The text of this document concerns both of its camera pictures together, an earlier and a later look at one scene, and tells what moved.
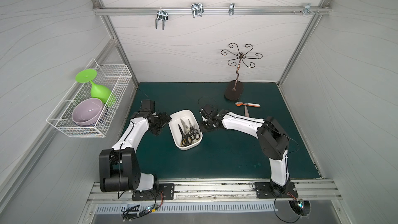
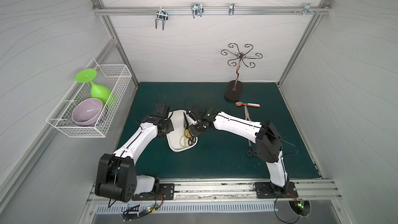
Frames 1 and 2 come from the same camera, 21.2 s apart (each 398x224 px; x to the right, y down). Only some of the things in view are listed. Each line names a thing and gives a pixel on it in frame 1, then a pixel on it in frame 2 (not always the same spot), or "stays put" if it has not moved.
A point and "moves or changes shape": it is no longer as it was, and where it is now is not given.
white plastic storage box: x=176 y=134 moves or changes shape
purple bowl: x=87 y=112 stays put
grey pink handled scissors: x=246 y=111 stays put
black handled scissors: x=186 y=140 -> x=251 y=152
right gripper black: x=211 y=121 stays put
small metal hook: x=231 y=10 stays put
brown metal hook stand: x=234 y=89 stays put
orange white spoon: x=240 y=103 stays put
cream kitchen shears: x=186 y=128 -> x=184 y=141
